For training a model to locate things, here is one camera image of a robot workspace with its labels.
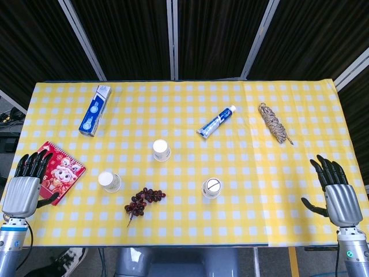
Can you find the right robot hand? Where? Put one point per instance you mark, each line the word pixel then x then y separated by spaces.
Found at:
pixel 341 202

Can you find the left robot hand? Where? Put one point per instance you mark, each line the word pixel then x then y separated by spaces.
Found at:
pixel 21 196

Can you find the paper cup green flower print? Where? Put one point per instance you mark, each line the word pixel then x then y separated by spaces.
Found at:
pixel 107 181

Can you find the paper cup black line bottom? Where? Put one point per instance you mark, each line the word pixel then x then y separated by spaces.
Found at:
pixel 211 187

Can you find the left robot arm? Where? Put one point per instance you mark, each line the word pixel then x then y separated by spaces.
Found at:
pixel 11 245

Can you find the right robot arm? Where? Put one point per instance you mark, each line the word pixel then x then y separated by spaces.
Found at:
pixel 356 254

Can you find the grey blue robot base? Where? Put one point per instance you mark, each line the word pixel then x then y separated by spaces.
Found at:
pixel 176 262

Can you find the paper cup blue flower print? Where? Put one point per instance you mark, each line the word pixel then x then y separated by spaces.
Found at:
pixel 160 148

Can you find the red cartoon spiral notebook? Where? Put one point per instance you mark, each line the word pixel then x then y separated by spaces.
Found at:
pixel 63 173

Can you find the black white shoe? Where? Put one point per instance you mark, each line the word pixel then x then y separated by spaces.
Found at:
pixel 63 261

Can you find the blue white toothpaste box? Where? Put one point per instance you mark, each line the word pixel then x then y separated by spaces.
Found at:
pixel 95 111

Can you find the dark red grape bunch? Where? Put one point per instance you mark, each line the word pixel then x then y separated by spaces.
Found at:
pixel 142 199

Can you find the blue white toothpaste tube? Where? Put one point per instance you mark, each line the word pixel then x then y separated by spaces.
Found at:
pixel 214 122

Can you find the yellow white checked tablecloth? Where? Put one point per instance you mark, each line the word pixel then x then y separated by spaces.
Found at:
pixel 184 115

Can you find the grey partition frame post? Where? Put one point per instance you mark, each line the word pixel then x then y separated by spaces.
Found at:
pixel 259 40
pixel 353 69
pixel 82 40
pixel 172 40
pixel 13 101

